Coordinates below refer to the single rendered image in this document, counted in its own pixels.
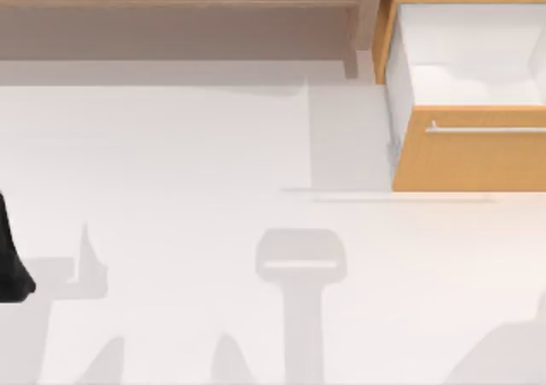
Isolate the wooden open shelf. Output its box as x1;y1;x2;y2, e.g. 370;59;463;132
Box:
0;0;385;80

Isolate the open drawer with white inside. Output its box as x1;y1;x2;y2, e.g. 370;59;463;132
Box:
384;2;546;184

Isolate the long metal handle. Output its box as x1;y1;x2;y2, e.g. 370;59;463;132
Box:
425;120;546;135

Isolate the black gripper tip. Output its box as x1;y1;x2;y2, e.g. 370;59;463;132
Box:
0;193;37;305

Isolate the pale wooden drawer front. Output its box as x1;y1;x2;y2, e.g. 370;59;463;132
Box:
391;104;546;193

